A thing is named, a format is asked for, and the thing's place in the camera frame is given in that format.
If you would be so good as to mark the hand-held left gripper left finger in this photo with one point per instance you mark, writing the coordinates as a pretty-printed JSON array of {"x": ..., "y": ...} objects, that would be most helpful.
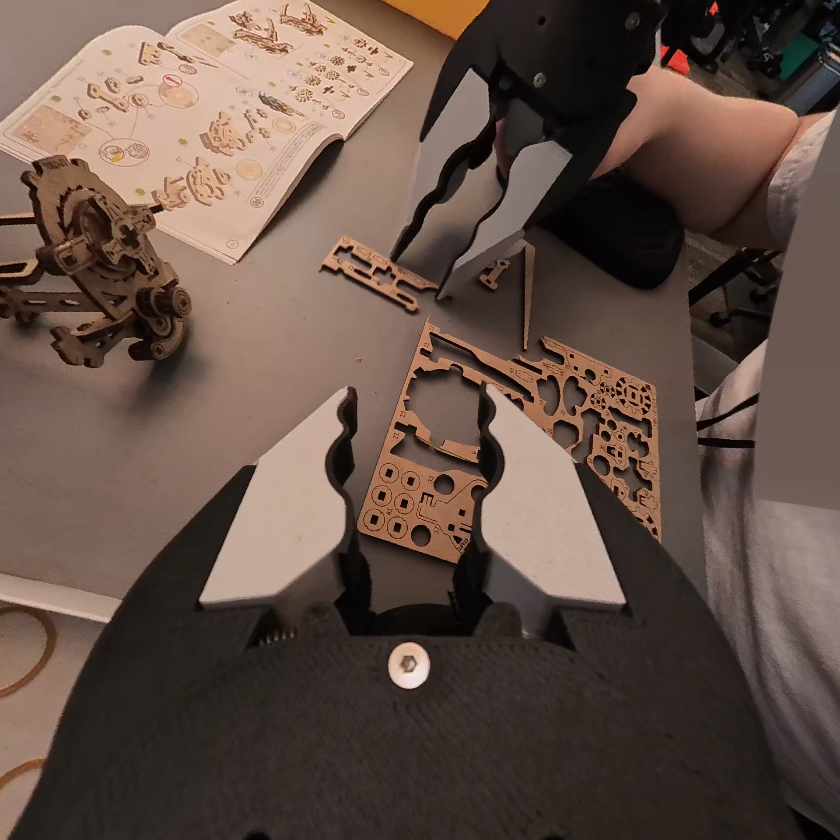
[{"x": 275, "y": 525}]

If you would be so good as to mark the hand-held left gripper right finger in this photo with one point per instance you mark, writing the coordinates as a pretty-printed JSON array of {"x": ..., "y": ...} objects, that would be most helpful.
[{"x": 551, "y": 525}]

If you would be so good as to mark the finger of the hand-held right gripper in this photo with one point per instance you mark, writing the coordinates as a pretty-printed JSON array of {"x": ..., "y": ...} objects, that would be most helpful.
[
  {"x": 525, "y": 190},
  {"x": 439, "y": 151}
]

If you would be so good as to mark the thin wooden stick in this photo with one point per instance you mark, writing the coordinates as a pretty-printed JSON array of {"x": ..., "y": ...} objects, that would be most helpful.
[{"x": 527, "y": 302}]

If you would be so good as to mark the large wooden parts sheet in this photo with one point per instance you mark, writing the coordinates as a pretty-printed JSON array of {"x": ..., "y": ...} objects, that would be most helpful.
[{"x": 408, "y": 499}]

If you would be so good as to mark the small wooden parts strip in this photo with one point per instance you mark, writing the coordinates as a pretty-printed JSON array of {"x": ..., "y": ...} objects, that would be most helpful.
[{"x": 377, "y": 279}]

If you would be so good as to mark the person's right forearm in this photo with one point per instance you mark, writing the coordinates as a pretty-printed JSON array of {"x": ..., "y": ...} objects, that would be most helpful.
[{"x": 689, "y": 144}]

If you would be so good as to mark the assembled wooden model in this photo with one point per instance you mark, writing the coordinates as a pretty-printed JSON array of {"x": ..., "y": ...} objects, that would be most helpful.
[{"x": 98, "y": 229}]

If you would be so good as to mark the key-shaped wooden piece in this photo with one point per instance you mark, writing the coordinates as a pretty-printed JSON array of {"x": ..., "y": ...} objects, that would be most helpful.
[{"x": 492, "y": 275}]

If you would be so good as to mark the yellow box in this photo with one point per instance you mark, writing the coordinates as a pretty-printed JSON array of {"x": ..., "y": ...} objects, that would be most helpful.
[{"x": 446, "y": 13}]

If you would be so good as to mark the grey office chair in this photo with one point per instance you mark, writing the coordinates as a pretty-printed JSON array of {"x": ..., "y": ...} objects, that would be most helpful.
[{"x": 715, "y": 361}]

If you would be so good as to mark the open instruction booklet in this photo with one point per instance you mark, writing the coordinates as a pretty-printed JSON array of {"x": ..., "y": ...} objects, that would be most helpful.
[{"x": 197, "y": 131}]

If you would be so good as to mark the pile of rubber bands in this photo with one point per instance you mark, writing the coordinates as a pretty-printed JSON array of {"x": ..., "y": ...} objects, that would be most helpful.
[{"x": 52, "y": 646}]

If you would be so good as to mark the white cardboard box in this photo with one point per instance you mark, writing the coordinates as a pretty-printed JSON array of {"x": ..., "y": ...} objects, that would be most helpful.
[{"x": 65, "y": 722}]

